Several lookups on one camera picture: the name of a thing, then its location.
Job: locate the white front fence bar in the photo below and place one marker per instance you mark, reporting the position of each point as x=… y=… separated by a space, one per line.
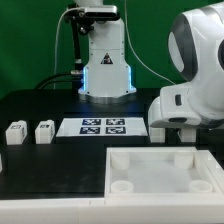
x=115 y=211

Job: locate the black camera stand pole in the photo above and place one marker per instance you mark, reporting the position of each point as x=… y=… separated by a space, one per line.
x=77 y=72

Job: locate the white sheet with markers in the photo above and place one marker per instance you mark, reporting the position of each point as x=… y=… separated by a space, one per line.
x=85 y=127

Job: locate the white part at left edge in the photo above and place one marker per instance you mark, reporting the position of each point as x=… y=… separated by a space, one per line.
x=1 y=166

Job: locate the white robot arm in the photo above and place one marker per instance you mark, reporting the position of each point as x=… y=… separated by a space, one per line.
x=196 y=48

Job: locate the black camera on stand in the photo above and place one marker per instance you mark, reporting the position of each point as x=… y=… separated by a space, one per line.
x=100 y=13

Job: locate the white square table top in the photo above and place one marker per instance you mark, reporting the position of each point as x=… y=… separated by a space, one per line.
x=148 y=171

